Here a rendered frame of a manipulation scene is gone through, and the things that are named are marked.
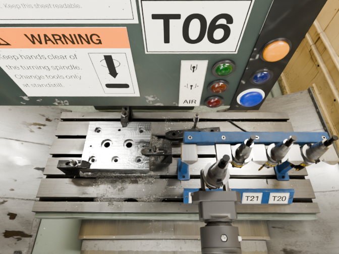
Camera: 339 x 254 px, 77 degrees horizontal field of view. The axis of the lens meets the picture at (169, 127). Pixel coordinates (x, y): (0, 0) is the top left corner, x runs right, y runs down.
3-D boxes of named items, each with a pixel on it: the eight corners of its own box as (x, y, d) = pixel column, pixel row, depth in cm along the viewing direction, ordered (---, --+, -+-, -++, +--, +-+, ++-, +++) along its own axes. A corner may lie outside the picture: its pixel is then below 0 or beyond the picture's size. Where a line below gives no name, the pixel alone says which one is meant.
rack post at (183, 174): (189, 180, 95) (196, 154, 69) (177, 180, 95) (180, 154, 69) (188, 159, 100) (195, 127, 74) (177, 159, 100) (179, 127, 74)
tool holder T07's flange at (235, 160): (250, 149, 70) (252, 146, 67) (249, 167, 66) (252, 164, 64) (231, 145, 70) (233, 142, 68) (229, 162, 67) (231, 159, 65)
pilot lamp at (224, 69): (231, 77, 26) (236, 64, 24) (213, 77, 26) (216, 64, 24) (230, 74, 26) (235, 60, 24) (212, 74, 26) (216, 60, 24)
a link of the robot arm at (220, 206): (245, 188, 50) (256, 247, 44) (235, 197, 58) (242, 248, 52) (191, 188, 50) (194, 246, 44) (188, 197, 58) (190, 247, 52)
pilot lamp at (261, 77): (267, 85, 27) (274, 72, 25) (249, 85, 27) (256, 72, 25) (266, 81, 27) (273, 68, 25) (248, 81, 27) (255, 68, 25)
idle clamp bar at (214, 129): (218, 141, 104) (221, 135, 99) (166, 145, 104) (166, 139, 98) (216, 132, 107) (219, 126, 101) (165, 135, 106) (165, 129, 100)
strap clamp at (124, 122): (130, 136, 106) (125, 120, 93) (124, 136, 106) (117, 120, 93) (133, 114, 113) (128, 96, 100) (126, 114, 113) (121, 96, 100)
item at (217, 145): (233, 165, 66) (234, 164, 65) (216, 165, 66) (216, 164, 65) (230, 144, 70) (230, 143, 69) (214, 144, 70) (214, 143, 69)
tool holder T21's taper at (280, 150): (284, 146, 67) (295, 137, 61) (286, 160, 65) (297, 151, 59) (270, 145, 68) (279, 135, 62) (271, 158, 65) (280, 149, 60)
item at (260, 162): (269, 165, 66) (270, 164, 65) (251, 165, 66) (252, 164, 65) (264, 144, 70) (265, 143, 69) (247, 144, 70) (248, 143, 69)
